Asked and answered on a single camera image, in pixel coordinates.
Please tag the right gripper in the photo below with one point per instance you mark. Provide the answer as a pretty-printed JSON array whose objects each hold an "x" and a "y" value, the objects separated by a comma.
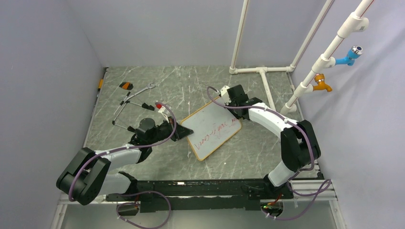
[{"x": 239, "y": 117}]

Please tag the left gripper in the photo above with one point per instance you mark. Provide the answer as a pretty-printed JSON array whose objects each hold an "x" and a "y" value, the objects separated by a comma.
[{"x": 181, "y": 132}]

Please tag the yellow framed whiteboard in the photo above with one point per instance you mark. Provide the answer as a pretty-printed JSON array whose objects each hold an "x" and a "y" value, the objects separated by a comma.
[{"x": 212, "y": 126}]

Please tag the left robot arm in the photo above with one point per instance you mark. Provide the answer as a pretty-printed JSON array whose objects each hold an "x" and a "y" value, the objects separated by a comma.
[{"x": 87, "y": 175}]

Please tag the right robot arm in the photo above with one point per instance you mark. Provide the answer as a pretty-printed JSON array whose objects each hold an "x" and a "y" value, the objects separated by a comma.
[{"x": 299, "y": 146}]

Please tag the silver wrench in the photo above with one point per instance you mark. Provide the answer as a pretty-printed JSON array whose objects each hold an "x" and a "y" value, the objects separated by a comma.
[{"x": 140, "y": 91}]

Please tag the orange black small object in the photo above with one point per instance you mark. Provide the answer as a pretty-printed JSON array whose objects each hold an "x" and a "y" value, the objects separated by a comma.
[{"x": 126, "y": 86}]

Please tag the orange faucet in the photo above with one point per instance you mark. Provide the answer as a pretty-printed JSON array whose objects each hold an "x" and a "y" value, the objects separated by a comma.
[{"x": 320, "y": 83}]

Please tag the blue faucet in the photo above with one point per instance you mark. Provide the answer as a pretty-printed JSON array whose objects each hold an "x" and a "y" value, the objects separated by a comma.
[{"x": 354, "y": 53}]

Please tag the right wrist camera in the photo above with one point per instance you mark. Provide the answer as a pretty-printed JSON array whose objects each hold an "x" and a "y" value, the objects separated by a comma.
[{"x": 225, "y": 95}]

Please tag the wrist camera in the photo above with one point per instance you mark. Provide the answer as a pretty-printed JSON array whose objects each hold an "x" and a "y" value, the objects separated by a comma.
[
  {"x": 225, "y": 95},
  {"x": 163, "y": 111}
]

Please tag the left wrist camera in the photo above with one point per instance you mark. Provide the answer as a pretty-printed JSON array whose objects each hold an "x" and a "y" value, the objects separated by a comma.
[{"x": 163, "y": 111}]

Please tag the wire whiteboard stand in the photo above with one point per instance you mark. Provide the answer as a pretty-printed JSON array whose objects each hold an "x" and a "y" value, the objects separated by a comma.
[{"x": 123, "y": 116}]

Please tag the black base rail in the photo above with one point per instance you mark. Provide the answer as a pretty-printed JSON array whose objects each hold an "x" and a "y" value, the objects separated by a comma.
[{"x": 136, "y": 196}]

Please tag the yellow black tool at wall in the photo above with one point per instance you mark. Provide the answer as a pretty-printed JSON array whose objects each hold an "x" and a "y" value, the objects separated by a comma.
[{"x": 100, "y": 85}]

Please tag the aluminium frame rail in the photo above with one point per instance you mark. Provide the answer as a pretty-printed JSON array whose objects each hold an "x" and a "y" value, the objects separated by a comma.
[{"x": 248, "y": 194}]

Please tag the white PVC pipe frame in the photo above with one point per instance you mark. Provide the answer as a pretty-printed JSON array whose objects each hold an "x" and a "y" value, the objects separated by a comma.
[{"x": 355, "y": 22}]

